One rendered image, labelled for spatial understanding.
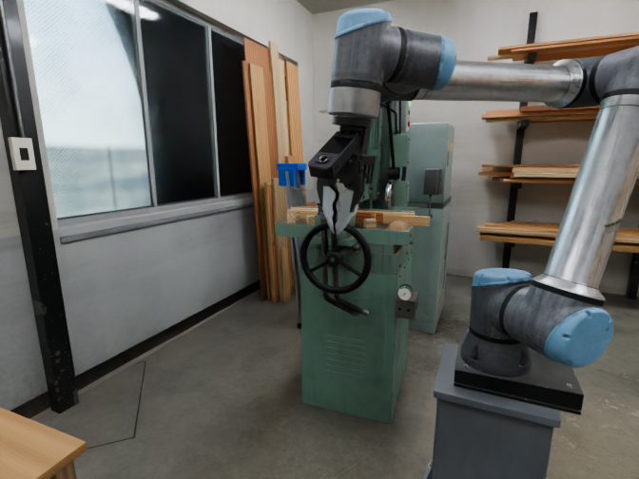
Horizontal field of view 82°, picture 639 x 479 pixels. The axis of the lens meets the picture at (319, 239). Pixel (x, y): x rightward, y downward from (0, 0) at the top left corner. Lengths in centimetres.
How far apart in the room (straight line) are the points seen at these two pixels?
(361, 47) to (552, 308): 70
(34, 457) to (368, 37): 111
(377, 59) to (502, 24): 344
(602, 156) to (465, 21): 319
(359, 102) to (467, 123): 331
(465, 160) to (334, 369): 268
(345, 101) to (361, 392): 144
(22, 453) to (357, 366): 119
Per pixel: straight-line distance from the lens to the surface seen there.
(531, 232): 350
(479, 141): 392
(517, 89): 104
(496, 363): 116
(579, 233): 102
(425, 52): 72
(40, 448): 117
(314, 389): 193
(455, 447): 126
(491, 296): 111
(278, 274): 311
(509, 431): 121
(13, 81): 198
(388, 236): 153
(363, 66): 66
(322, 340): 177
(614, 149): 105
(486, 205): 394
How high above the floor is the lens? 118
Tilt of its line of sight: 12 degrees down
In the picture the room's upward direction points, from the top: straight up
